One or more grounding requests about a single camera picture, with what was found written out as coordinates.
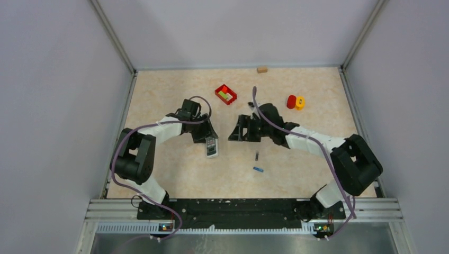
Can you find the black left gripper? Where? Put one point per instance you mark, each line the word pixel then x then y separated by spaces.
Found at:
pixel 206 130

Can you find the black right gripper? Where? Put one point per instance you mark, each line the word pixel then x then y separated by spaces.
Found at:
pixel 244 121

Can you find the grey remote control with buttons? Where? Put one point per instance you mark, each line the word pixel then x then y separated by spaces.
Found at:
pixel 211 145

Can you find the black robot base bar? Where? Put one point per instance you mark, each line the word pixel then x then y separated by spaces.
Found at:
pixel 250 213

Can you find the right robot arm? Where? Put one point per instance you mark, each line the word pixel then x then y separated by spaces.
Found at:
pixel 353 164

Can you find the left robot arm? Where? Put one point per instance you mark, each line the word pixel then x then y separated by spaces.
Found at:
pixel 132 163

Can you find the red toy bin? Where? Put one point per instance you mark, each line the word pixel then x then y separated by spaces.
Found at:
pixel 230 91

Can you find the red oval toy block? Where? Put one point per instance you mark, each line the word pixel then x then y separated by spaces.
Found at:
pixel 291 102

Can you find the tan wooden block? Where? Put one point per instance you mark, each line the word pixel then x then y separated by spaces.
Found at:
pixel 262 69

